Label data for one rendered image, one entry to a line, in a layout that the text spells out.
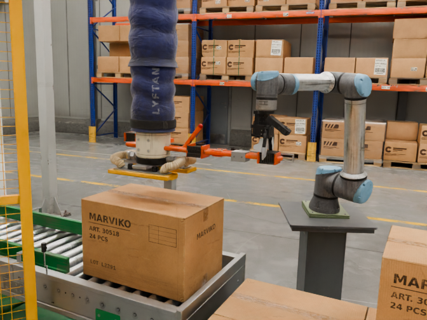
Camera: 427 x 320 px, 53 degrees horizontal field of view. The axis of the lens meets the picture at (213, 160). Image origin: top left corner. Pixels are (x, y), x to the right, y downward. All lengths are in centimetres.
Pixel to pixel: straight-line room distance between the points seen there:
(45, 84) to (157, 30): 302
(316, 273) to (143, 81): 157
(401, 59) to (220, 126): 450
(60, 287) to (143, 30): 127
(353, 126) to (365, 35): 795
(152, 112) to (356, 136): 111
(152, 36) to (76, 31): 1110
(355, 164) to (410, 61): 658
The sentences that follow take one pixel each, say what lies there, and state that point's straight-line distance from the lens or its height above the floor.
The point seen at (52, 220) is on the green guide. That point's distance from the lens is 303.
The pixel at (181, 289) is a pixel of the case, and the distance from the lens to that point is 201.
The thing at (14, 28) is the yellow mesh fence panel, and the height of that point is 173.
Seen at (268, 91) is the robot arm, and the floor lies 150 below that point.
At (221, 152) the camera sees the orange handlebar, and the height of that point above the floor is 122.
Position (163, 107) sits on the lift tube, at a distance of 203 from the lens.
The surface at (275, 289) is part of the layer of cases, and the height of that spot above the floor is 54.
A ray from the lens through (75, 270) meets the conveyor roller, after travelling 244.
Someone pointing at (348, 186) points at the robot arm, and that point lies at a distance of 254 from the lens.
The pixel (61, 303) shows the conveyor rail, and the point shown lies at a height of 46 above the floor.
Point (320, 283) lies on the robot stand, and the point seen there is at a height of 34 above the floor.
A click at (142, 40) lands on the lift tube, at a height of 171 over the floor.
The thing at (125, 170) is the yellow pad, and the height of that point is 111.
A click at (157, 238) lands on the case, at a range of 199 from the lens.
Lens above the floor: 153
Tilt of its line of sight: 10 degrees down
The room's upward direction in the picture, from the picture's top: 2 degrees clockwise
